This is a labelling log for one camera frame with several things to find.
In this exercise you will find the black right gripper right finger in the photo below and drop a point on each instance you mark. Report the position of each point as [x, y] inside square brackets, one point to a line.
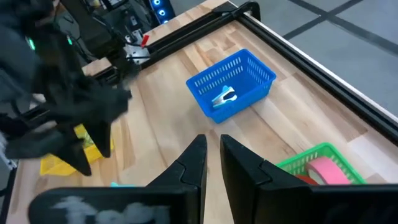
[245, 186]

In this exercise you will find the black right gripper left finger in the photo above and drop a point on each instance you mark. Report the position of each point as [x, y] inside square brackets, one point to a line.
[186, 174]

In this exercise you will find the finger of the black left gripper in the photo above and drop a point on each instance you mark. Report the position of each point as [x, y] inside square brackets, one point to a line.
[101, 140]
[74, 155]

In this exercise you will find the yellow-green packet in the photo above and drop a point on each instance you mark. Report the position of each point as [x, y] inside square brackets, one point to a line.
[88, 140]

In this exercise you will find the pink tape roll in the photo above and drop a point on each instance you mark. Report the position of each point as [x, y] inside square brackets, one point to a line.
[329, 171]

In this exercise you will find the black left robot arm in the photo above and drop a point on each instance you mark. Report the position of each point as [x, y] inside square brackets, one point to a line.
[53, 62]

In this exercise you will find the yellow plastic basket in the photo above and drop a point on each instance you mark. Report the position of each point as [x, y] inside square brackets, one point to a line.
[53, 168]

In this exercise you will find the green plastic basket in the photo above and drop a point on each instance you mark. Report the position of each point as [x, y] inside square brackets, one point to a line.
[295, 161]

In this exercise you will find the red clip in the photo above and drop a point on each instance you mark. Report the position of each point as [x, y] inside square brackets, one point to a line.
[145, 40]

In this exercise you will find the blue plastic basket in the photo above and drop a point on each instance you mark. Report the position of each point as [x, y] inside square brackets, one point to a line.
[248, 71]

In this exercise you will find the black computer blue lights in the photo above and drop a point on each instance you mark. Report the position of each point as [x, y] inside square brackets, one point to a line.
[158, 9]

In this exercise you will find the silver corner bracket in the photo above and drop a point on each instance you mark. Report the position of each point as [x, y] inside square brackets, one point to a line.
[136, 53]

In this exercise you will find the black aluminium table frame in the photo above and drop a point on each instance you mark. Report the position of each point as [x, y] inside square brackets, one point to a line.
[311, 71]

